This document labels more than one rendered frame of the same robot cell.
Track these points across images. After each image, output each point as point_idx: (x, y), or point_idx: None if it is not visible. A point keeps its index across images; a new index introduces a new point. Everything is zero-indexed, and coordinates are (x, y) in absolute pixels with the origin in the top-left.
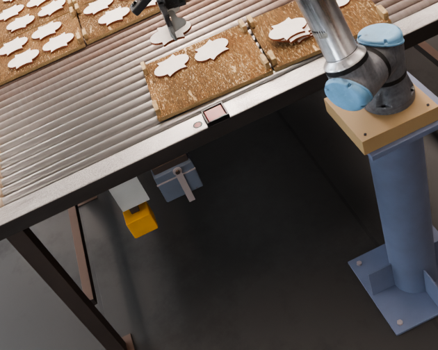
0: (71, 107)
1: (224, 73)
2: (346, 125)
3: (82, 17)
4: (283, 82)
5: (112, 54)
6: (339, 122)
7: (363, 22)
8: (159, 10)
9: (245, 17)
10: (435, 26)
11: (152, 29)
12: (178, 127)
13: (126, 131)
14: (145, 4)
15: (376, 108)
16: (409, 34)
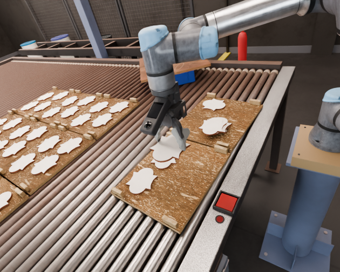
0: (55, 266)
1: (196, 169)
2: (335, 167)
3: (9, 175)
4: (245, 158)
5: (65, 194)
6: (317, 168)
7: (249, 110)
8: (85, 148)
9: (162, 131)
10: (281, 102)
11: (89, 162)
12: (203, 230)
13: (152, 262)
14: (161, 121)
15: None
16: (278, 108)
